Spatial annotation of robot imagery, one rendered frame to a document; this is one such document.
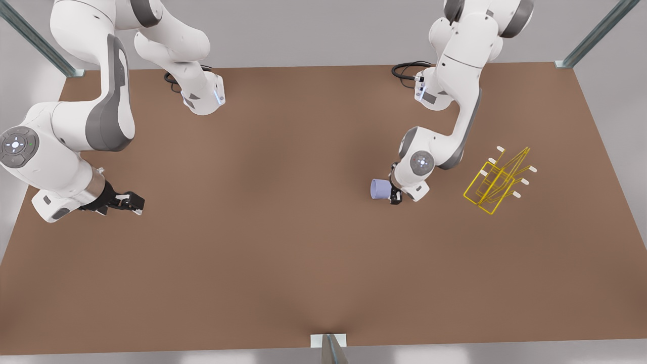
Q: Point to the pale blue cup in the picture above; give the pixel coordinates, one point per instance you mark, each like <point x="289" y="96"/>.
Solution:
<point x="380" y="189"/>

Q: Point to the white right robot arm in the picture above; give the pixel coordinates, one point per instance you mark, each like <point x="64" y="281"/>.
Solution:
<point x="60" y="126"/>

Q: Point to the silver frame post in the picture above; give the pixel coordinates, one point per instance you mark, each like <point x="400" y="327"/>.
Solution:
<point x="35" y="38"/>
<point x="596" y="34"/>
<point x="329" y="349"/>

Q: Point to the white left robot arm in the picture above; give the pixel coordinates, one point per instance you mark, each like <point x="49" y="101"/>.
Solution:
<point x="455" y="76"/>

